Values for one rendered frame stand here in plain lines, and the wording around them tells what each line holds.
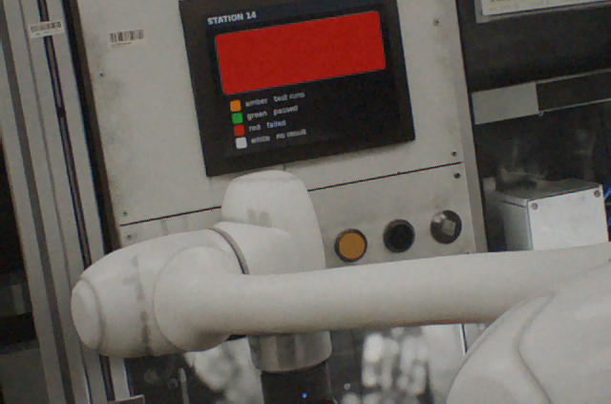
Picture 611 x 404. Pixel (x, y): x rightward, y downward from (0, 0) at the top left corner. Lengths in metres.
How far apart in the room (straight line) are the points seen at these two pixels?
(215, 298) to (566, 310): 0.45
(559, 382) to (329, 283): 0.40
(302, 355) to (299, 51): 0.34
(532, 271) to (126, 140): 0.54
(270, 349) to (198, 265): 0.18
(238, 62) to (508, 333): 0.69
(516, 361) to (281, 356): 0.60
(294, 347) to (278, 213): 0.14
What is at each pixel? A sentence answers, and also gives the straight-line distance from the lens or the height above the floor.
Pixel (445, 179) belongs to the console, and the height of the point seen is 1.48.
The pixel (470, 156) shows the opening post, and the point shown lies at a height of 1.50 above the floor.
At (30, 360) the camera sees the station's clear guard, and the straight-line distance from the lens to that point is 1.46.
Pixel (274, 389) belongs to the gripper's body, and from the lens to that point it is 1.35.
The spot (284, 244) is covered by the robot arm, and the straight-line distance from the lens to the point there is 1.29.
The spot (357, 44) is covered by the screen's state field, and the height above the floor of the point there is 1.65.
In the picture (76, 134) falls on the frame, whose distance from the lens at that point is 1.41.
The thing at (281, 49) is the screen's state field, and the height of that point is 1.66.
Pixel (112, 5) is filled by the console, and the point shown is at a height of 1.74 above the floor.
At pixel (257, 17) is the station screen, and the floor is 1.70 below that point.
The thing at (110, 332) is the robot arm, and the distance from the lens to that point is 1.20.
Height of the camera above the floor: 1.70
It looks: 8 degrees down
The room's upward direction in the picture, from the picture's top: 8 degrees counter-clockwise
